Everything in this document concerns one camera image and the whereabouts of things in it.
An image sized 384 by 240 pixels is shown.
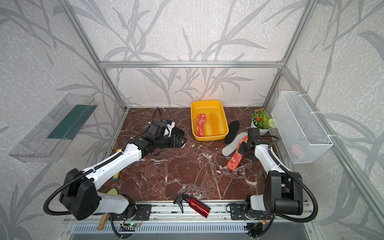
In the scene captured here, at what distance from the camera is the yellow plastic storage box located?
1.04 m

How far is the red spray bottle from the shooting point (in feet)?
2.39

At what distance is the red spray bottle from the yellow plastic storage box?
0.37 meters
